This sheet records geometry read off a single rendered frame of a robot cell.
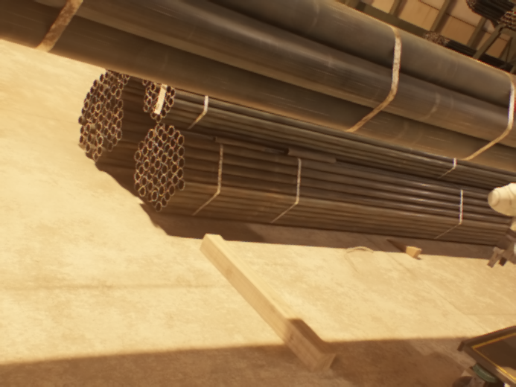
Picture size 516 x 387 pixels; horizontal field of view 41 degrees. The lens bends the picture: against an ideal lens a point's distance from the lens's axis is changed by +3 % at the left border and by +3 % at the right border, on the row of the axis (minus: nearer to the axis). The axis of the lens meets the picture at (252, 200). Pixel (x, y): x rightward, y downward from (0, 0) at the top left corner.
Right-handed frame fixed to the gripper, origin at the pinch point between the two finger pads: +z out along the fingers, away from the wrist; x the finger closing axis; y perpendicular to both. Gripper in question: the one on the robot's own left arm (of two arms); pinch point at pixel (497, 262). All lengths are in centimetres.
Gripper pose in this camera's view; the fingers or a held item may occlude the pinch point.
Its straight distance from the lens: 346.7
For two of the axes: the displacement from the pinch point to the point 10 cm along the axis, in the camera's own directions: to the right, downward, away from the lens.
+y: -6.6, -5.0, 5.6
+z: -3.9, 8.7, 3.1
